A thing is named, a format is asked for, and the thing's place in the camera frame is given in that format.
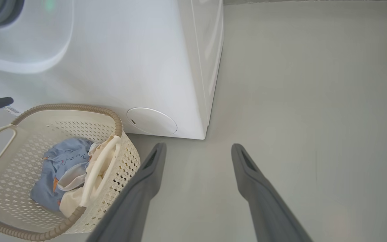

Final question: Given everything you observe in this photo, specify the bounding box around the cream basket with brown rim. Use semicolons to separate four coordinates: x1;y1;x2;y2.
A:
0;104;141;242

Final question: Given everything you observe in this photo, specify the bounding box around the cream and blue print garment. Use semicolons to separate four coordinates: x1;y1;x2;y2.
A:
57;135;121;218

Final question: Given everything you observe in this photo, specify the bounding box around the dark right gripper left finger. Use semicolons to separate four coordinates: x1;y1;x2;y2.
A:
86;142;167;242

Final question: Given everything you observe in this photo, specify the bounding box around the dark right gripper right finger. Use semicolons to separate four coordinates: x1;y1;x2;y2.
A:
231;143;313;242

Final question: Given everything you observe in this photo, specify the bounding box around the blue energy label sticker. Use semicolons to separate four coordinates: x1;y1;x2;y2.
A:
3;105;22;117

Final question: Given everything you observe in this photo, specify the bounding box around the white front-load washing machine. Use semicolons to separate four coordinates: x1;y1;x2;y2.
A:
0;0;224;140

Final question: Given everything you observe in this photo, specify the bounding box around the round white filter cover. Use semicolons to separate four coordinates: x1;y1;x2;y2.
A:
126;107;178;136

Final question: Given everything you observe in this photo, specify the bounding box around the blue cartoon print garment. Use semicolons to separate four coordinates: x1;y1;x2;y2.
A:
30;137;95;213

